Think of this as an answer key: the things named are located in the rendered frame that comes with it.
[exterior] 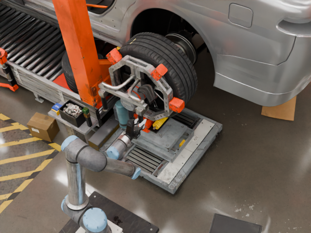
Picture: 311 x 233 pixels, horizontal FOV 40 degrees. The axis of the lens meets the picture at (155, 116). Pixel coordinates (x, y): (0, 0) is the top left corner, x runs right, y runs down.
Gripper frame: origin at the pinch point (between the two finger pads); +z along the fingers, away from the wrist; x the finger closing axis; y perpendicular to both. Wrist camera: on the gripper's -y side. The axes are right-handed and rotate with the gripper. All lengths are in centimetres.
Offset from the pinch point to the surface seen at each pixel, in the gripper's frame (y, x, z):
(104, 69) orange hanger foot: 6, -62, 31
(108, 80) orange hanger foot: 18, -60, 30
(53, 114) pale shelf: 38, -90, -12
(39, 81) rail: 47, -139, 17
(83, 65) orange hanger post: -16, -61, 9
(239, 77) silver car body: -11, 44, 61
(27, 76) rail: 50, -157, 17
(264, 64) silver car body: -32, 61, 61
